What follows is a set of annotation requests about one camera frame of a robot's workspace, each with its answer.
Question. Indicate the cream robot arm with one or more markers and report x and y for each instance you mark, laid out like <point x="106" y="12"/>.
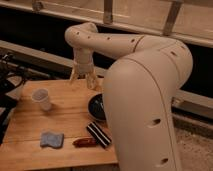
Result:
<point x="137" y="92"/>

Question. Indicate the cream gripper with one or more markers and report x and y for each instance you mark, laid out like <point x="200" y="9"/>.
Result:
<point x="83" y="64"/>

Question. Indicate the black ceramic bowl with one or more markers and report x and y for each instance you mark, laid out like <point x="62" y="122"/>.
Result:
<point x="96" y="107"/>

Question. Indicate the black white striped block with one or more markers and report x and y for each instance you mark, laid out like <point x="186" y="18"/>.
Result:
<point x="99" y="135"/>

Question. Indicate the black equipment with cables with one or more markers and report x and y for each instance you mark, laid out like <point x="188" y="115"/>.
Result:
<point x="12" y="80"/>

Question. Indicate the metal window railing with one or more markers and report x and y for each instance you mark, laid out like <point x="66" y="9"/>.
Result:
<point x="192" y="18"/>

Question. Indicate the blue sponge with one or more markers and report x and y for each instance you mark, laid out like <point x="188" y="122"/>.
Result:
<point x="49" y="139"/>

